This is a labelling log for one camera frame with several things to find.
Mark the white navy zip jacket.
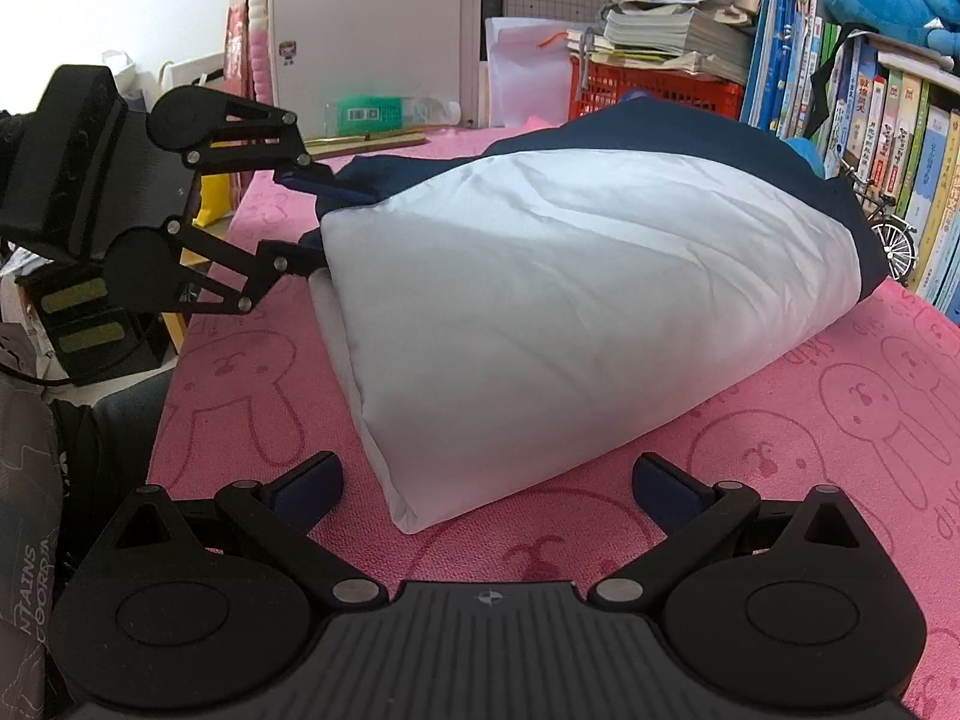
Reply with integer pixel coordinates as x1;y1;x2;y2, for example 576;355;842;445
302;96;889;535

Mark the yellow object beside bed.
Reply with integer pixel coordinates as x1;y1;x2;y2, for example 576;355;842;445
194;174;233;227

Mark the clear plastic bottle green label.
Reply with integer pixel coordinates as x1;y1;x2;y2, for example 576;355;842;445
324;96;462;137

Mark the pink bunny print blanket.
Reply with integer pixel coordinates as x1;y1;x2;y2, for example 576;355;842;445
145;115;960;720

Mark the miniature bicycle model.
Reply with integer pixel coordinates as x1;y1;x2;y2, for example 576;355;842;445
841;160;918;286

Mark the blue plush ball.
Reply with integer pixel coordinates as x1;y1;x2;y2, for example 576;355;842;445
786;137;825;179

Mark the red plastic crate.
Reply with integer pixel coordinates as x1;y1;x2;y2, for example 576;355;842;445
568;57;743;121

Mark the row of upright books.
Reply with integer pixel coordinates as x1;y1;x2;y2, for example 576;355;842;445
740;0;958;322

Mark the stack of papers and booklets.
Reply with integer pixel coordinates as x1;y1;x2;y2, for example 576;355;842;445
566;0;752;86

